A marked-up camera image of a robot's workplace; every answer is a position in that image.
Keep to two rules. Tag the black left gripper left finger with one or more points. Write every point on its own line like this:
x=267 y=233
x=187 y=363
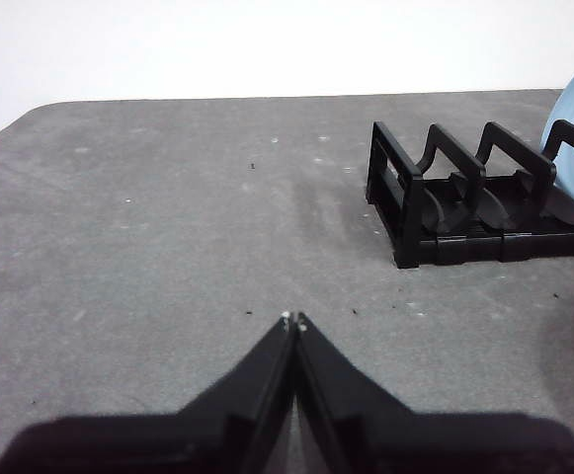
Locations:
x=178 y=444

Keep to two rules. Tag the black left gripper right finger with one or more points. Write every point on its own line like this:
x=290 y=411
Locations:
x=390 y=444

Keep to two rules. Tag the black plastic plate rack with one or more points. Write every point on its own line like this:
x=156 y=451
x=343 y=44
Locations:
x=464 y=247

